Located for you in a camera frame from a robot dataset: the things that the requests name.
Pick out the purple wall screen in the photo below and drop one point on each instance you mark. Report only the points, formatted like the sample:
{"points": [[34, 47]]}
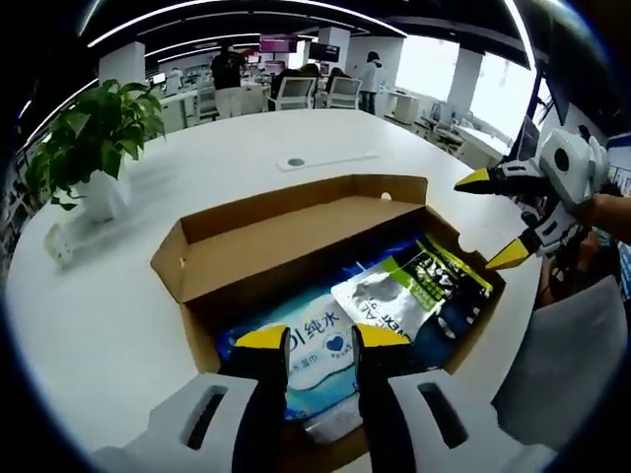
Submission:
{"points": [[278, 43]]}

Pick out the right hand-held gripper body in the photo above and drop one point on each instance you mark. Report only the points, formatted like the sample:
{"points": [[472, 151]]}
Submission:
{"points": [[572, 172]]}

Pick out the silver green foil pouch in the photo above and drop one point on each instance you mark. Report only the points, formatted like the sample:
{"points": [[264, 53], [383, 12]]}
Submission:
{"points": [[389, 290]]}

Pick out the dark blue tissue pack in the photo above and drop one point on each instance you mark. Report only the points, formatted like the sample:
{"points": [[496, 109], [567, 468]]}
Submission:
{"points": [[389, 251]]}

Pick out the white background office chair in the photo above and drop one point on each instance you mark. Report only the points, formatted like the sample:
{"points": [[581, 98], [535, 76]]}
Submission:
{"points": [[344, 92], [296, 93]]}

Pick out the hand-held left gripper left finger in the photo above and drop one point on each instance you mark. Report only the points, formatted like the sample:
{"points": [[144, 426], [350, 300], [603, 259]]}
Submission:
{"points": [[256, 394]]}

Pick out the brown cardboard shoe box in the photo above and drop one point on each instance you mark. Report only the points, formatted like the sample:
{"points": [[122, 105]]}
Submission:
{"points": [[276, 231]]}

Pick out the small white cup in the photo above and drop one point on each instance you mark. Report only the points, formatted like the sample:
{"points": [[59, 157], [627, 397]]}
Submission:
{"points": [[59, 244]]}

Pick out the light blue wet wipes pack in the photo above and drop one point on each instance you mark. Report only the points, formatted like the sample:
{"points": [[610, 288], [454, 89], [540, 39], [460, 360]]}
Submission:
{"points": [[320, 340]]}

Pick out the white mesh office chair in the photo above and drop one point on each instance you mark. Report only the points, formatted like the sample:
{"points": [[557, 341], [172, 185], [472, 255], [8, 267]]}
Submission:
{"points": [[567, 355]]}

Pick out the blue wall poster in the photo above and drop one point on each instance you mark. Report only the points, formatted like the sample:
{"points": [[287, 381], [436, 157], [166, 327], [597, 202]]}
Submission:
{"points": [[620, 167]]}

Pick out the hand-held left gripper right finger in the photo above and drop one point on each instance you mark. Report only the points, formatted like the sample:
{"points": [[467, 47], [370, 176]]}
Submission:
{"points": [[389, 409]]}

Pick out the dark wall monitor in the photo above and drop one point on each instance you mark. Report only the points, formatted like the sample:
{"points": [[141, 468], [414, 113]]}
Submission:
{"points": [[324, 51]]}

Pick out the large black display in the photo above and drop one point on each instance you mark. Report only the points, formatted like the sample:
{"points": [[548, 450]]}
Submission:
{"points": [[557, 98]]}

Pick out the green potted plant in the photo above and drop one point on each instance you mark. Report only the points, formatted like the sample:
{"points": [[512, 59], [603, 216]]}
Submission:
{"points": [[98, 128]]}

